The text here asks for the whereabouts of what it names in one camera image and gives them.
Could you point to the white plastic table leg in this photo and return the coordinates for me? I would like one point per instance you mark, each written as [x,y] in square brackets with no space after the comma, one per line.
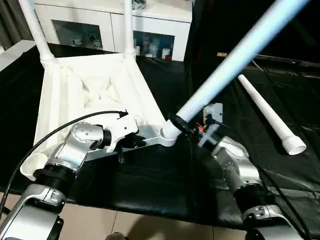
[36,30]
[267,112]
[129,27]
[240,55]

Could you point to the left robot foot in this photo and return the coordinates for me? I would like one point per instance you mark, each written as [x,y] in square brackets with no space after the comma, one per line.
[116,236]

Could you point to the grey curtain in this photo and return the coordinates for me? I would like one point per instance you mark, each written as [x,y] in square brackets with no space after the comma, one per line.
[15,22]

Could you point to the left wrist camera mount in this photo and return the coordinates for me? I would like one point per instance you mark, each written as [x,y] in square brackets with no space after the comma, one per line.
[122,127]

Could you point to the small tan label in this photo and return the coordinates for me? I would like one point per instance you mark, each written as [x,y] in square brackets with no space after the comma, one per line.
[221,54]

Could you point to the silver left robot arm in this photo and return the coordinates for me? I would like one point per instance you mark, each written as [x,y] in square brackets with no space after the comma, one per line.
[55,170]

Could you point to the white plastic table top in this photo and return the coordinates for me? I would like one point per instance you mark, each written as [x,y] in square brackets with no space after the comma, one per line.
[90,95]

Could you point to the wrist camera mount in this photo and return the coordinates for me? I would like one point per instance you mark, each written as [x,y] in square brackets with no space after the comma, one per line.
[212,117]
[122,127]

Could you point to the black work mat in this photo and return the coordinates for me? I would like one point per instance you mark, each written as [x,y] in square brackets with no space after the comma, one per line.
[150,185]

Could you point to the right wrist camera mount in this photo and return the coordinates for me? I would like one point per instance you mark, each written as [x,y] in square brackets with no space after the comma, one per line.
[212,117]

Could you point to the small grey metal object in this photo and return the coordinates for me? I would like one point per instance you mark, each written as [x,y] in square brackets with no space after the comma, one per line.
[139,4]

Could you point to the small dark figurines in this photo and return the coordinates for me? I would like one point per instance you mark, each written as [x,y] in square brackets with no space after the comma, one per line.
[82,41]

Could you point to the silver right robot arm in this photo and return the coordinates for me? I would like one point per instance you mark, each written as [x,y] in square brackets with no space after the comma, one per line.
[245,175]

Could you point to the white glass-door cabinet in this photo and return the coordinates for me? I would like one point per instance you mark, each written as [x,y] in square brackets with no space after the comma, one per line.
[115,22]

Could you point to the large black cabinet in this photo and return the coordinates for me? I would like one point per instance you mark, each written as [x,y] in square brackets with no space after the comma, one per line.
[265,27]

